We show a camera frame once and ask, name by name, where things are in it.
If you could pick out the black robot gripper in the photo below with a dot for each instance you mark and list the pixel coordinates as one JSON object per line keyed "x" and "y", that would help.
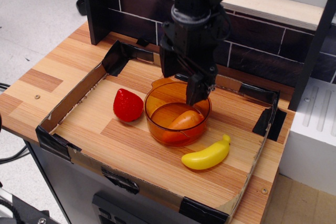
{"x": 186, "y": 48}

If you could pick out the yellow toy banana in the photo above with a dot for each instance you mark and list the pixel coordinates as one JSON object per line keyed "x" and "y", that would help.
{"x": 208, "y": 157}

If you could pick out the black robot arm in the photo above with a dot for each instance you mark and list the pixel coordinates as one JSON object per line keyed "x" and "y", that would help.
{"x": 200, "y": 7}

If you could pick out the red toy strawberry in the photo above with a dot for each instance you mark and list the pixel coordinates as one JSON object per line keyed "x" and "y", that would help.
{"x": 127, "y": 106}

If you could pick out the black metal bracket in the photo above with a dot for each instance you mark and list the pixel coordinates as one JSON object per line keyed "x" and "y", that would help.
{"x": 14, "y": 210}

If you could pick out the taped cardboard fence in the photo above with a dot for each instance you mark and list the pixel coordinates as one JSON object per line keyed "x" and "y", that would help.
{"x": 87, "y": 150}

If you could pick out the orange toy carrot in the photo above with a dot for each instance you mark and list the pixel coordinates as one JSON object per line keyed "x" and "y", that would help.
{"x": 187, "y": 125}

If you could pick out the transparent orange plastic pot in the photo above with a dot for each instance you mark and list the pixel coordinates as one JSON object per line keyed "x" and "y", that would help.
{"x": 165, "y": 102}

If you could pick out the dark brick backsplash panel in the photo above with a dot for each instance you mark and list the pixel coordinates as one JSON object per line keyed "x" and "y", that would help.
{"x": 276, "y": 40}

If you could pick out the white ribbed block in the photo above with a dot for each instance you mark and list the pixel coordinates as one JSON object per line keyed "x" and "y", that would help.
{"x": 309, "y": 154}

